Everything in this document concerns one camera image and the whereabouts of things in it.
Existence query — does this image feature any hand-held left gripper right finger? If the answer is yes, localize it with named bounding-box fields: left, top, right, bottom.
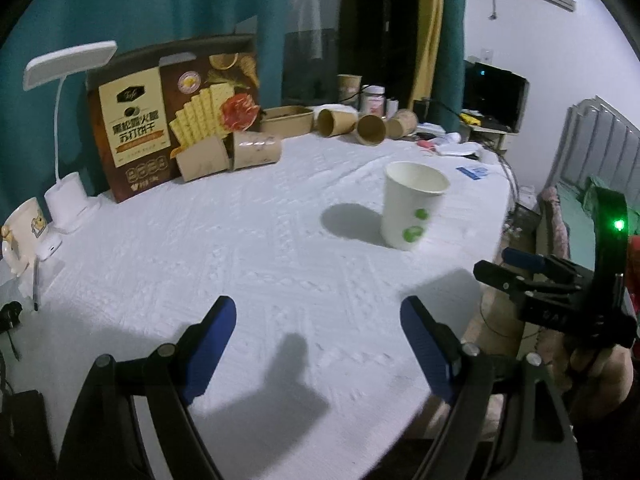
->
left=400, top=296, right=581, bottom=480

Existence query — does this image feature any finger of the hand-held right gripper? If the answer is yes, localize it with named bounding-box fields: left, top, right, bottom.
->
left=501, top=247, right=577, bottom=282
left=473, top=259, right=562, bottom=307

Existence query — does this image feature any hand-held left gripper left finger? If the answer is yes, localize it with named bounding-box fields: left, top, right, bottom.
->
left=57, top=296, right=237, bottom=480

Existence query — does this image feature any white cup with green dots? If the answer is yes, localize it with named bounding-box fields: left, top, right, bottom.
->
left=380, top=161, right=451, bottom=252

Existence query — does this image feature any printed brown paper cup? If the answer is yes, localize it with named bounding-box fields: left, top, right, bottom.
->
left=337, top=74, right=363, bottom=110

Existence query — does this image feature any person's right hand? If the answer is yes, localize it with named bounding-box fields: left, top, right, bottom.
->
left=566, top=344, right=633, bottom=412

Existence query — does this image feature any pink blanket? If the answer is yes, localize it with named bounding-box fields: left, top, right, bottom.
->
left=534, top=186, right=572, bottom=261

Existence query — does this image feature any tan cushion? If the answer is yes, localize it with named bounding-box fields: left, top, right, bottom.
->
left=462, top=287, right=527, bottom=357

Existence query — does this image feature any white textured tablecloth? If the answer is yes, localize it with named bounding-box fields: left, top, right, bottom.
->
left=0, top=132, right=516, bottom=480

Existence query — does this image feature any grey padded headboard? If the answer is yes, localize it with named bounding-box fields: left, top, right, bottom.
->
left=544, top=96, right=640, bottom=201

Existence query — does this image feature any black monitor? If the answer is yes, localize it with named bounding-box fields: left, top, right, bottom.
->
left=464, top=61, right=530, bottom=134

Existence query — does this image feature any white small charger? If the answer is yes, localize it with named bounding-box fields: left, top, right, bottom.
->
left=37, top=236, right=64, bottom=262

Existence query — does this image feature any white desk lamp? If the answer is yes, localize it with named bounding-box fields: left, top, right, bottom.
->
left=23, top=41, right=118, bottom=234

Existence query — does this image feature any jar with pink label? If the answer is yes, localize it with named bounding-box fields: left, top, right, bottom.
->
left=362, top=85, right=387, bottom=117

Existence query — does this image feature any cream cartoon mug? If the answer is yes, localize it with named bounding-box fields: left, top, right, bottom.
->
left=0, top=197, right=51, bottom=277

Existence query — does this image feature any brown cracker box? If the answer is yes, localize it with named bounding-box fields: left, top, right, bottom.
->
left=86, top=35, right=263, bottom=204

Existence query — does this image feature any brown paper food box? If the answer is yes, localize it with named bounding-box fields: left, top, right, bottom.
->
left=260, top=106, right=315, bottom=138

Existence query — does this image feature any yellow curtain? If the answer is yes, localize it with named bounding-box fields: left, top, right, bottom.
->
left=409, top=0, right=446, bottom=111

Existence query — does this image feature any teal curtain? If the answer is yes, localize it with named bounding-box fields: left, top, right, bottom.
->
left=0, top=0, right=468, bottom=241

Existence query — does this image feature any black cable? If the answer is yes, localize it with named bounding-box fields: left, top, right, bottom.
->
left=0, top=301, right=25, bottom=362

